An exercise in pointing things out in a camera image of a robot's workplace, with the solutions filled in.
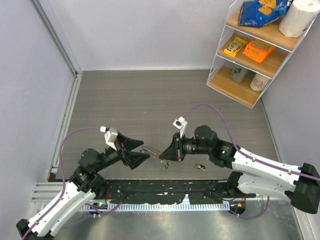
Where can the white paper towel roll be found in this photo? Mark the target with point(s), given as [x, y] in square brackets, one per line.
[299, 16]

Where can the white printed cup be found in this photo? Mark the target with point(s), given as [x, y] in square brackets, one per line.
[259, 82]

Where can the white wire wooden shelf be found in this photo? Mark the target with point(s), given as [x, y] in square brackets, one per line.
[258, 38]

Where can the grey green cup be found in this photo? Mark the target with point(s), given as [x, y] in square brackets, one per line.
[238, 73]

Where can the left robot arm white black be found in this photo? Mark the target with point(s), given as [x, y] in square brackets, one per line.
[84, 185]

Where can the orange candy bag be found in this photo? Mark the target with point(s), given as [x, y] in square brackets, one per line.
[258, 50]

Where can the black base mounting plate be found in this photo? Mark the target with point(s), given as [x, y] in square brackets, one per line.
[169, 192]

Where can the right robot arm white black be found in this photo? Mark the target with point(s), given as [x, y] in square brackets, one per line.
[251, 174]

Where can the silver metal key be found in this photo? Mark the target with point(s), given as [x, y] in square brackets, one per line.
[166, 163]

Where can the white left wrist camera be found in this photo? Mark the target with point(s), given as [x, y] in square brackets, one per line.
[110, 136]

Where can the yellow candy bag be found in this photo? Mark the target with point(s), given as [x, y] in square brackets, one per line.
[236, 45]

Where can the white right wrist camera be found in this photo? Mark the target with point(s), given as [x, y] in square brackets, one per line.
[181, 124]

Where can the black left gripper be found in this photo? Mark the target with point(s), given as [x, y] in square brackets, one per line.
[132, 159]

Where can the blue chips bag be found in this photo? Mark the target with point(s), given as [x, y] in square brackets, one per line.
[258, 13]

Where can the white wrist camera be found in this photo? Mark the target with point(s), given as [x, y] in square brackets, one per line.
[110, 136]
[181, 124]

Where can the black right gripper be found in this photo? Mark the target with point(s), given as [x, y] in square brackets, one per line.
[171, 153]

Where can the aluminium cable duct rail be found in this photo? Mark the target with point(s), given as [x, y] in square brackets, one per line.
[181, 207]

